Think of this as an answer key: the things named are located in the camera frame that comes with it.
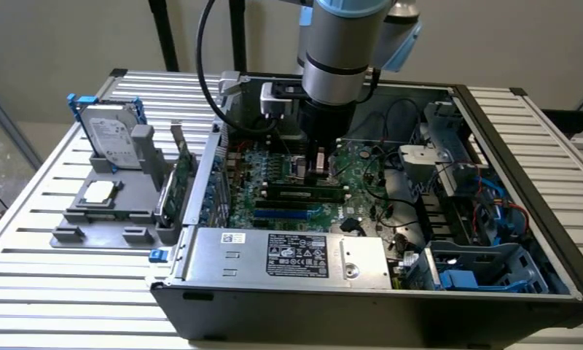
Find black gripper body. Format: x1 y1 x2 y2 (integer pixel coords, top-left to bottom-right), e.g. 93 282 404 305
298 97 356 147

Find green RAM stick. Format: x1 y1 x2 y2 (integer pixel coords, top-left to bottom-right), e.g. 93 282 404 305
265 183 350 202

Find black empty RAM slot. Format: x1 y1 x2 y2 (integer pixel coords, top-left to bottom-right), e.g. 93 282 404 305
258 198 345 210

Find blue expansion slot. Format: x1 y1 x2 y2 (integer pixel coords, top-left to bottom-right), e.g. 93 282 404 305
253 208 318 221

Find green Dell motherboard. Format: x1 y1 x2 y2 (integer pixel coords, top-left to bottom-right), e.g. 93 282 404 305
221 137 396 235

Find grey metal disk bay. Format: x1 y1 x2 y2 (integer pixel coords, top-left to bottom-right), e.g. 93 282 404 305
398 101 493 200

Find green graphics card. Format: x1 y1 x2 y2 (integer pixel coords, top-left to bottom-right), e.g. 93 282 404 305
156 119 198 224

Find silver power supply unit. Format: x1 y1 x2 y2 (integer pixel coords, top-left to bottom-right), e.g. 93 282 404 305
182 227 396 291

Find silver hard disk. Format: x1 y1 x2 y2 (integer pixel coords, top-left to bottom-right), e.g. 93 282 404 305
84 105 145 171

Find black open PC case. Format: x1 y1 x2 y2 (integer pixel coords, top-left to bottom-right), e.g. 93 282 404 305
149 71 583 341

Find grey blue drive cage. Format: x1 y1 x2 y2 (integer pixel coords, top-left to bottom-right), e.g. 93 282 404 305
424 239 551 293

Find silver CPU chip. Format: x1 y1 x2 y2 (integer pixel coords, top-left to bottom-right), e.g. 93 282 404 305
84 180 119 203

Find grey plastic parts rack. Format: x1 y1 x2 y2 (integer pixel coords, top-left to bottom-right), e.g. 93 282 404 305
51 123 196 251

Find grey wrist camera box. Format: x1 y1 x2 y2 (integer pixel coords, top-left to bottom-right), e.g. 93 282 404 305
260 82 306 119

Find black looped wire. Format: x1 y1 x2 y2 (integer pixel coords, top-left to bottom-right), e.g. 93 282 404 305
381 97 424 147

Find grey case release handle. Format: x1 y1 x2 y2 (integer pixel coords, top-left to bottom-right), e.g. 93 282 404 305
217 70 244 96

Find black metal stand post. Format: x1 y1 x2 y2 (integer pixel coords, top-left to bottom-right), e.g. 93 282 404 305
230 0 250 72
148 0 180 72

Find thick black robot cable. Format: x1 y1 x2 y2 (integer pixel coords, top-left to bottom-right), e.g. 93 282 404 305
196 0 280 137

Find blue wire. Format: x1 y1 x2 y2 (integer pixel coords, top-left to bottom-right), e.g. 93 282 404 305
474 174 510 206

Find red wire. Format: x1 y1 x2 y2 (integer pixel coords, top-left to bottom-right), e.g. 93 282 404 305
470 201 531 243

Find blue disk bracket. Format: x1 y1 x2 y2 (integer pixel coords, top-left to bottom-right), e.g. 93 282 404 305
67 93 149 169

